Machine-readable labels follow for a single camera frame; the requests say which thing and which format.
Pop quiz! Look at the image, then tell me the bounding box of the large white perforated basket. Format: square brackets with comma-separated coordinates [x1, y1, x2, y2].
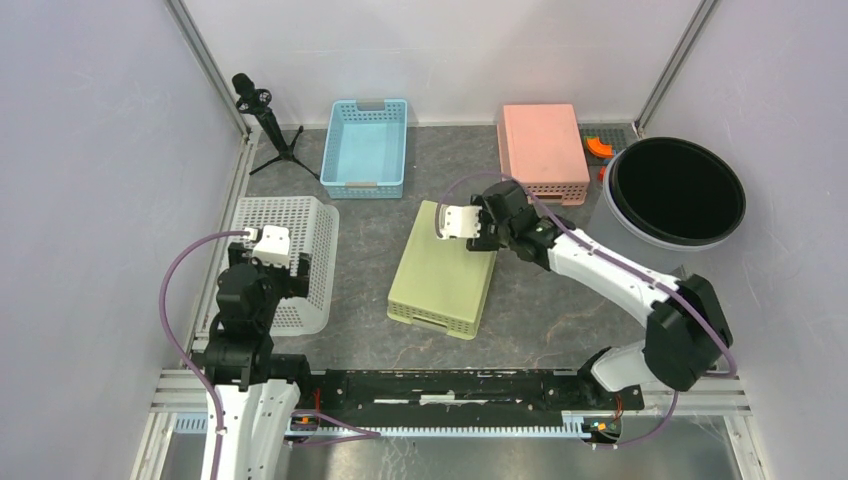
[209, 196, 339, 341]

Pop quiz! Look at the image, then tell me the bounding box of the green plastic basket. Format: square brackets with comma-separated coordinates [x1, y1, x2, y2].
[387, 200, 496, 340]

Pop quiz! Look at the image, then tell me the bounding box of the pink plastic basket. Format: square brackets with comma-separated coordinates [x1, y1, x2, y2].
[497, 104, 590, 206]

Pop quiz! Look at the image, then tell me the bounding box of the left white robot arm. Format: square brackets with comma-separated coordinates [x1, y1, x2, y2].
[202, 235, 314, 479]

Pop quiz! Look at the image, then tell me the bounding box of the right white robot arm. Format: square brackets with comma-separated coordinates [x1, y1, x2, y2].
[438, 179, 736, 408]

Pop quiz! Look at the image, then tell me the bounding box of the dark tray with orange blocks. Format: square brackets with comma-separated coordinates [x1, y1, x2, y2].
[580, 125, 630, 165]

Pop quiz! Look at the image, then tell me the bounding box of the blue plastic basket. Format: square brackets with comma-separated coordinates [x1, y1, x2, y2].
[320, 99, 408, 200]

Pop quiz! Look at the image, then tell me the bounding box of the grey bin with black liner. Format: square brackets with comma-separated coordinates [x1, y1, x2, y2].
[604, 137, 747, 247]

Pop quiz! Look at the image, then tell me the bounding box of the black microphone on tripod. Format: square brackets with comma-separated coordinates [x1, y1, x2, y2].
[231, 73, 320, 180]

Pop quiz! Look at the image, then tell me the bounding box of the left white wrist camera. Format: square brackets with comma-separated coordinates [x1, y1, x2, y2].
[243, 225, 291, 268]

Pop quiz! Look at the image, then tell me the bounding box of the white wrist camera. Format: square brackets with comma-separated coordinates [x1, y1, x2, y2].
[243, 225, 291, 268]
[437, 205, 482, 239]

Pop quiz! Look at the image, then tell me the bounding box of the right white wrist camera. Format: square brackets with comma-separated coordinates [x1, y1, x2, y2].
[437, 205, 482, 239]

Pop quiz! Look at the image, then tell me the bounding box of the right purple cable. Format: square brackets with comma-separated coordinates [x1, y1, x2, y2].
[433, 172, 739, 452]

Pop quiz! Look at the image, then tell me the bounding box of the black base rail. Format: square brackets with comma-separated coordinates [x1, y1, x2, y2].
[298, 369, 645, 428]

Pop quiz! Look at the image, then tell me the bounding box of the white cable duct strip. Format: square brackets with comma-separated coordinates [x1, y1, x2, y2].
[173, 410, 621, 440]

